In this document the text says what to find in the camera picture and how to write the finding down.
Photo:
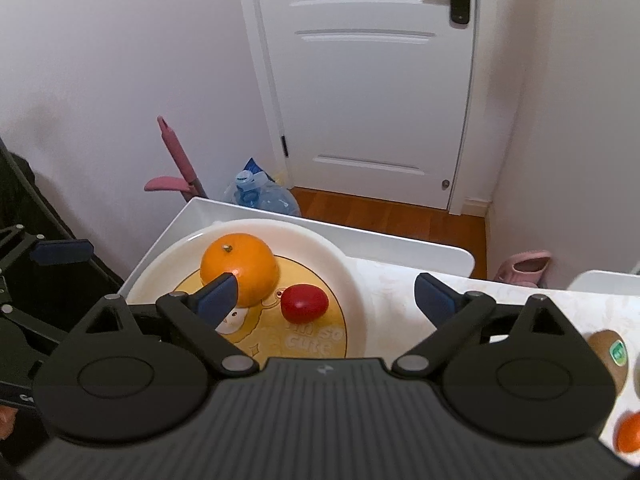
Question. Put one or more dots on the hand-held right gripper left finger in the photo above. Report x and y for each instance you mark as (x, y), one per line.
(220, 296)

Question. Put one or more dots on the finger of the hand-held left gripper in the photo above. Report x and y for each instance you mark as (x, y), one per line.
(35, 330)
(62, 252)

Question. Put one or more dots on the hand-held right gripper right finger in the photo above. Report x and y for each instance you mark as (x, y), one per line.
(433, 298)

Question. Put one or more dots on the cream fruit bowl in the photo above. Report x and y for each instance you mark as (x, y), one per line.
(320, 255)

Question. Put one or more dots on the orange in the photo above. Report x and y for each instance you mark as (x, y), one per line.
(631, 435)
(245, 260)

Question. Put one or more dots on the white rimmed table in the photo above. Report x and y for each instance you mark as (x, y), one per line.
(400, 245)

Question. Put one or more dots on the dark cloth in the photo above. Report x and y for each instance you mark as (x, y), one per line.
(20, 195)

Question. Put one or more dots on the red cherry tomato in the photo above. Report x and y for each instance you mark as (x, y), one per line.
(302, 303)

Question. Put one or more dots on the pink slipper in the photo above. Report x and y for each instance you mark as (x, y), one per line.
(525, 265)

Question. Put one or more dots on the large blue water bottle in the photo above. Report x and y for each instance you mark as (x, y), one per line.
(272, 200)

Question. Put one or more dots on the black door hinge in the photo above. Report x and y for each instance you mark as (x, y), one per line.
(285, 146)

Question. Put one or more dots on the brown kiwi with green sticker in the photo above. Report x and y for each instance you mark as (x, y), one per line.
(602, 347)

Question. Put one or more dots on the white panel door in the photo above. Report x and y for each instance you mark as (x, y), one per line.
(370, 95)

